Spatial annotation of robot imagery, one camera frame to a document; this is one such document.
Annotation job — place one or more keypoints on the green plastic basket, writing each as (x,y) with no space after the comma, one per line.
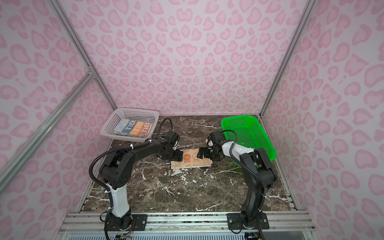
(250,133)

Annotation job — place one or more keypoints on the aluminium frame corner post right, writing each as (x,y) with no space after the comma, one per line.
(308,11)

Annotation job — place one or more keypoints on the aluminium frame corner post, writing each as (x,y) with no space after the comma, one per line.
(308,11)
(79,46)

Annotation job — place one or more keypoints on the brown pattern towel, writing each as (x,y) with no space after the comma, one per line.
(190,160)

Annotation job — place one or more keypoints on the white plastic basket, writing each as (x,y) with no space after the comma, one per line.
(148,116)

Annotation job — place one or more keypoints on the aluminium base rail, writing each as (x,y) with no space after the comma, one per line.
(289,225)

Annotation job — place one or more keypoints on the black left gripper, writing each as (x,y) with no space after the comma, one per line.
(179,157)

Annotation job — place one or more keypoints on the aluminium diagonal frame bar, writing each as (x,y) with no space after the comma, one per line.
(19,160)

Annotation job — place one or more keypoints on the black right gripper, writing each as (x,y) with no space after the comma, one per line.
(207,156)

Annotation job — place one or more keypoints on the multicolour rabbit text towel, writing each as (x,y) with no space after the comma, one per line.
(133,128)

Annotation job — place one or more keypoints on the aluminium frame corner post left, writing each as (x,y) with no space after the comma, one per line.
(79,46)

